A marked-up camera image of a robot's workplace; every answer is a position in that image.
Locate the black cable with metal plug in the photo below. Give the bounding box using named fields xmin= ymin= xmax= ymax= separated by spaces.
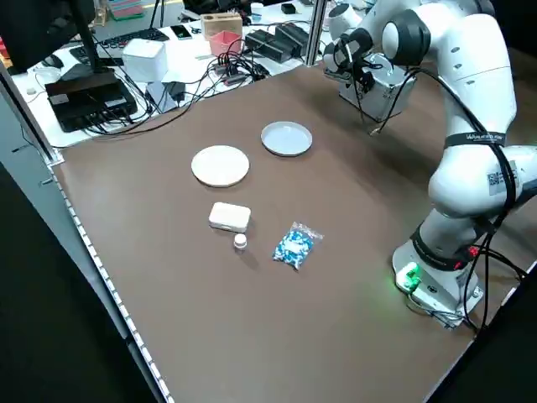
xmin=356 ymin=66 xmax=420 ymax=136

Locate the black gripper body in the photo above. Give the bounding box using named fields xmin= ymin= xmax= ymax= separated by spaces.
xmin=351 ymin=54 xmax=373 ymax=80

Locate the black electronics box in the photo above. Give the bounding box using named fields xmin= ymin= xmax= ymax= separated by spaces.
xmin=44 ymin=77 xmax=138 ymax=133

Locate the black base cable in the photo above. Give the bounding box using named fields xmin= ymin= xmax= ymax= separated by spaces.
xmin=459 ymin=226 xmax=528 ymax=337

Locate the aluminium frame post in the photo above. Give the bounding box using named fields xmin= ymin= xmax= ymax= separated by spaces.
xmin=305 ymin=0 xmax=327 ymax=67

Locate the gray round plate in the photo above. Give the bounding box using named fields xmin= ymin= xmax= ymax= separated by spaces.
xmin=260 ymin=121 xmax=314 ymax=159

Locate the black usb hub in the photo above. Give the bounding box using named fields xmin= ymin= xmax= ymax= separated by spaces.
xmin=211 ymin=62 xmax=269 ymax=87

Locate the grey pouch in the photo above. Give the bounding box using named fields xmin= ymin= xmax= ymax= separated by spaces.
xmin=145 ymin=81 xmax=180 ymax=113

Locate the black monitor with stand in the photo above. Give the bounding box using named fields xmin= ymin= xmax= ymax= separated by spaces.
xmin=0 ymin=0 xmax=117 ymax=87

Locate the white round plate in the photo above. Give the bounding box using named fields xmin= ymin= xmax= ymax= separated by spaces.
xmin=190 ymin=144 xmax=251 ymax=188

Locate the black power supply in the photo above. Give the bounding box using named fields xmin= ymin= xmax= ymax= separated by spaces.
xmin=244 ymin=29 xmax=290 ymax=60
xmin=274 ymin=23 xmax=312 ymax=54

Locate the black keyboard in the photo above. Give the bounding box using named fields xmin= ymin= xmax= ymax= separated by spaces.
xmin=69 ymin=27 xmax=170 ymax=64

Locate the white cube box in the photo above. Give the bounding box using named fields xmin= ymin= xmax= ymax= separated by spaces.
xmin=122 ymin=38 xmax=168 ymax=83

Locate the black power adapter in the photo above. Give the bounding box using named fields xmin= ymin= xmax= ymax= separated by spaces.
xmin=165 ymin=81 xmax=188 ymax=107

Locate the pink and teal stack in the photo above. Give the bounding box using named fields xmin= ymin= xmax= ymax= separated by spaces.
xmin=107 ymin=0 xmax=144 ymax=21

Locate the bag of blue white capsules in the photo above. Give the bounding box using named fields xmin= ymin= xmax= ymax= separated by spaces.
xmin=271 ymin=221 xmax=325 ymax=272

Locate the aluminium frame rail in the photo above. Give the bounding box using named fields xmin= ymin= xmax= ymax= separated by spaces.
xmin=0 ymin=62 xmax=64 ymax=165

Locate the silver aluminium medical kit case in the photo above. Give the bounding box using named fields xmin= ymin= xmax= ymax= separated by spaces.
xmin=337 ymin=52 xmax=419 ymax=123

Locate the pink plastic box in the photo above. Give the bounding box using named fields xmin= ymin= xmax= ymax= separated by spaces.
xmin=208 ymin=29 xmax=245 ymax=56

